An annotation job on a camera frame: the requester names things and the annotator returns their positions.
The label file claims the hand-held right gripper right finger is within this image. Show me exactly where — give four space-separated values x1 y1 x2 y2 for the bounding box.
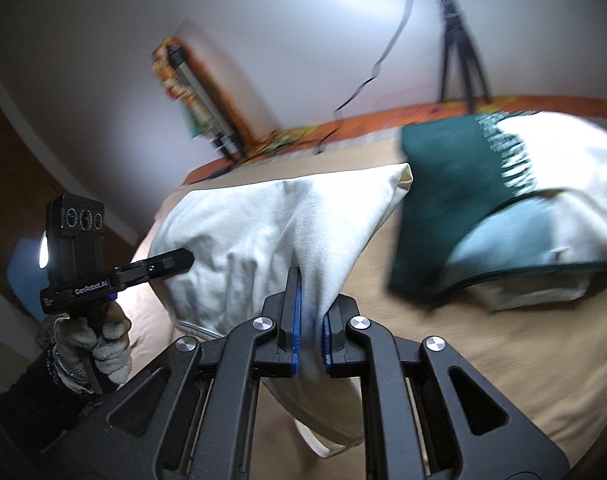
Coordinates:
322 296 569 480

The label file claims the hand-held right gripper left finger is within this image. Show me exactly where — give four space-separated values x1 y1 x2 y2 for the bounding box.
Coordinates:
68 266 304 480

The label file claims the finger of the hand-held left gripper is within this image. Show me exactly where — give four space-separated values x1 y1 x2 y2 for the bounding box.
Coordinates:
114 248 195 283

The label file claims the white camisole top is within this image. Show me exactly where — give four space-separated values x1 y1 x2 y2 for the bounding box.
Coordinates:
160 162 414 458

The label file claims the person's left forearm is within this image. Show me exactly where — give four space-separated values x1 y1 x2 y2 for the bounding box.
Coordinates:
0 350 111 466

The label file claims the person's left hand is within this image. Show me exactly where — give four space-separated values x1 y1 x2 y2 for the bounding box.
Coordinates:
48 305 134 395

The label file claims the beige blanket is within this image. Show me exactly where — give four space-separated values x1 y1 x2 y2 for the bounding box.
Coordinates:
128 125 607 480

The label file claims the orange hanging cloth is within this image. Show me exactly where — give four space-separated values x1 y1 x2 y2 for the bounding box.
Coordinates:
198 55 264 153

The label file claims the floral patterned cloth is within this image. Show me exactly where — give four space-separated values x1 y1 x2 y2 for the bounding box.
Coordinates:
248 127 327 155

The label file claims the silver folded tripod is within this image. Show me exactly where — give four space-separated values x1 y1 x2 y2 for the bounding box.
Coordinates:
166 45 244 161

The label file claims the colourful printed scarf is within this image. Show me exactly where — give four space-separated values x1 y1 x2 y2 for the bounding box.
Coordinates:
150 37 219 138

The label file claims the orange bedsheet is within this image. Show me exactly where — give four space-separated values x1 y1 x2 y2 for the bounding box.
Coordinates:
186 92 607 186

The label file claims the green and white pillow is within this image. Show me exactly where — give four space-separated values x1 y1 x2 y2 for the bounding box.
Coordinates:
387 110 607 313

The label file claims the black power cable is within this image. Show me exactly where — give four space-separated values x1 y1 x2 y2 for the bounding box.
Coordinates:
316 0 417 156

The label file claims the black ring light tripod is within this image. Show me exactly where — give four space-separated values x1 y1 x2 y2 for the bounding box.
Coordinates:
436 0 490 111

